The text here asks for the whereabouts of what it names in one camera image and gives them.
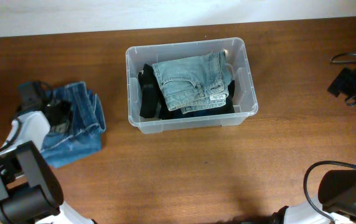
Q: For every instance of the black garment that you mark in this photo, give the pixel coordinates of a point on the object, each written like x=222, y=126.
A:
x=153, y=103

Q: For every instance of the white-black left gripper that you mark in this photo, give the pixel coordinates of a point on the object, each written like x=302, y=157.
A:
x=63, y=126

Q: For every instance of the light blue jeans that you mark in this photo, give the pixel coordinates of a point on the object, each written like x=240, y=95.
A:
x=194, y=83

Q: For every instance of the dark blue jeans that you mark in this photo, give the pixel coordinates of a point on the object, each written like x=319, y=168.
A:
x=84, y=136

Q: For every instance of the dark blue garment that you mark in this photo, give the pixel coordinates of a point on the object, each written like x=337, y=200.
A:
x=178, y=114

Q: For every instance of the dark green-black garment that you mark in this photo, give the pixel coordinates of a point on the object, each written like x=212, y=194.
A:
x=228, y=107

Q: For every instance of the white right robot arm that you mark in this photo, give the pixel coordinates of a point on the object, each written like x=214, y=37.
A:
x=336, y=198

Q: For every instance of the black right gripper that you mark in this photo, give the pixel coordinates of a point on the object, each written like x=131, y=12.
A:
x=341, y=83

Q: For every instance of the clear plastic storage container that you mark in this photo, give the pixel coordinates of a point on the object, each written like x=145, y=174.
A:
x=244, y=100

